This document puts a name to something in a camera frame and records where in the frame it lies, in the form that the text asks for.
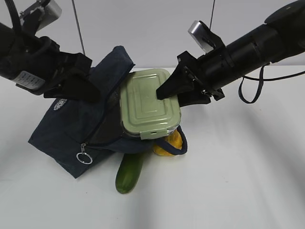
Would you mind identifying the green cucumber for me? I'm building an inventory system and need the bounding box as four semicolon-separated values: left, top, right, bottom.
115;153;144;194

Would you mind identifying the yellow pear-shaped gourd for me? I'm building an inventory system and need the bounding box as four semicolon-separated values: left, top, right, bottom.
153;130;183;156

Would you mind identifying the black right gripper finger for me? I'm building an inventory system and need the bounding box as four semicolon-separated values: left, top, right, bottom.
156;67;193;100
178;92;211;107

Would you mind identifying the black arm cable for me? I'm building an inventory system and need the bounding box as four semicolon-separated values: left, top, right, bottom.
5;0;24;34
238;64;305;104

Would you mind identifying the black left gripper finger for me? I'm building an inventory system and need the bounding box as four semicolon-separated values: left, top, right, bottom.
43;87;69;99
59;76;101;103

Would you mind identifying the green-lidded glass food container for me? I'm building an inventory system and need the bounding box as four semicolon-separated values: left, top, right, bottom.
120;68;181;140

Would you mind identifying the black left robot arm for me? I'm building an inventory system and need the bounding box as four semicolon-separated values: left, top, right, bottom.
0;24;101;103

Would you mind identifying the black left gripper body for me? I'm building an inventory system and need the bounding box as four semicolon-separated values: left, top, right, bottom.
33;36;92;95

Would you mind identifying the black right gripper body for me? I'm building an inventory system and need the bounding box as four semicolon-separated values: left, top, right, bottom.
177;45;235;100

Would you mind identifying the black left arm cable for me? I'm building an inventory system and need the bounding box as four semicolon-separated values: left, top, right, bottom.
5;0;24;34

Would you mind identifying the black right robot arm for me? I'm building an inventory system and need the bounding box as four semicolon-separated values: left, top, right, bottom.
156;0;305;107

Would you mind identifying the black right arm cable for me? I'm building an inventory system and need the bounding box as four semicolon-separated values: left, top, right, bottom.
238;64;305;104

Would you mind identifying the navy blue lunch bag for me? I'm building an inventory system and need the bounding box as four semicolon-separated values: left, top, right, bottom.
28;46;188;178

